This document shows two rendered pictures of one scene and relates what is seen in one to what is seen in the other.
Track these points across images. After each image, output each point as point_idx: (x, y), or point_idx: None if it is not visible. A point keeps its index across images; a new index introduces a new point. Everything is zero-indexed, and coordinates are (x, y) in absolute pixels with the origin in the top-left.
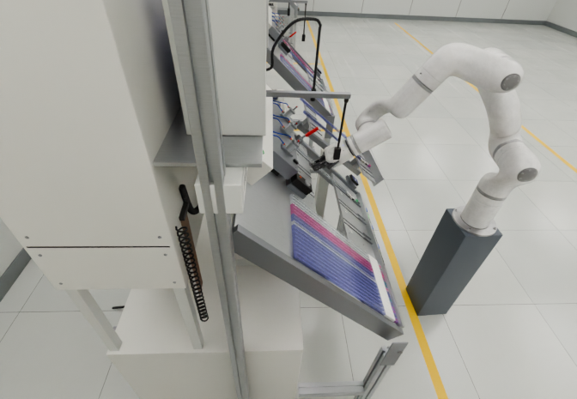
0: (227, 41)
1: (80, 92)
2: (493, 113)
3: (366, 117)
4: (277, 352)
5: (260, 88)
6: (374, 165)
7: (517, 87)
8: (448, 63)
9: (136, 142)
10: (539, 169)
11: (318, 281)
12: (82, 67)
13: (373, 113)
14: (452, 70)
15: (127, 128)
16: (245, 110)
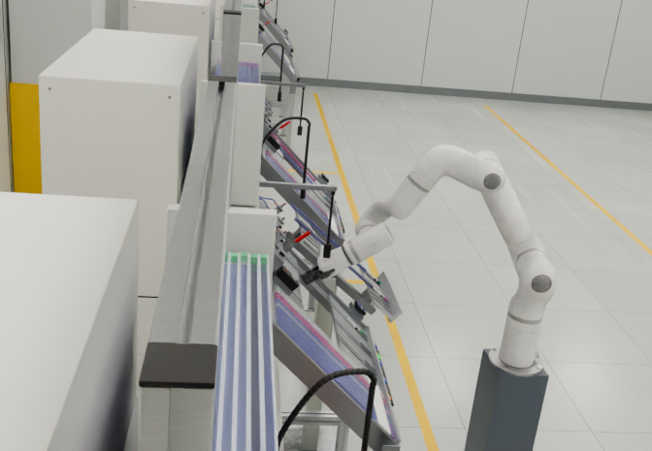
0: (237, 138)
1: (147, 164)
2: (495, 215)
3: (366, 221)
4: None
5: (256, 170)
6: (393, 297)
7: (501, 186)
8: (437, 162)
9: (172, 199)
10: (552, 276)
11: (300, 351)
12: (155, 149)
13: (374, 216)
14: (442, 170)
15: (169, 188)
16: (244, 185)
